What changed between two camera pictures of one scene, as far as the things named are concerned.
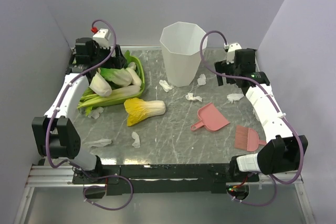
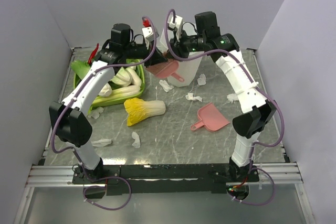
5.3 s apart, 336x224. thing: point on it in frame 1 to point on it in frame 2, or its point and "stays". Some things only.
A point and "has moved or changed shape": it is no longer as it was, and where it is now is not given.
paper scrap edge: (234, 97) stays
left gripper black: (117, 62) to (157, 57)
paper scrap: (166, 86) stays
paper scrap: (136, 144) stays
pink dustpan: (211, 117) stays
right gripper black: (222, 67) to (176, 46)
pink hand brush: (247, 138) has moved or changed shape
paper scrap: (190, 97) stays
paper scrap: (101, 143) stays
